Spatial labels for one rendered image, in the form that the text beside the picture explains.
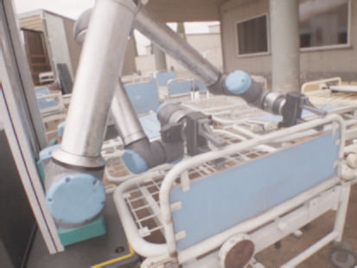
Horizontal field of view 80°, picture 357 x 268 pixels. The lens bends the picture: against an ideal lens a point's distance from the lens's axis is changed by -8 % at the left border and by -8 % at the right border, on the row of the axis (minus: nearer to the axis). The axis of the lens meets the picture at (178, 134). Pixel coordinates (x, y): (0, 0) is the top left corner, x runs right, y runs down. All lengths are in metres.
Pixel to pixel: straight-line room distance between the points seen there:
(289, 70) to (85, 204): 5.18
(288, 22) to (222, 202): 5.07
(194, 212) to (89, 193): 0.28
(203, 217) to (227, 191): 0.10
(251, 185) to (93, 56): 0.55
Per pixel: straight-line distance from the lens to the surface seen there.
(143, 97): 2.56
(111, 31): 0.64
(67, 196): 0.63
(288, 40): 5.50
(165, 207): 0.56
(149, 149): 0.77
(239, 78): 0.92
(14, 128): 0.95
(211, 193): 0.62
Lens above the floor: 1.00
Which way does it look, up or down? 17 degrees down
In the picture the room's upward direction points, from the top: 7 degrees counter-clockwise
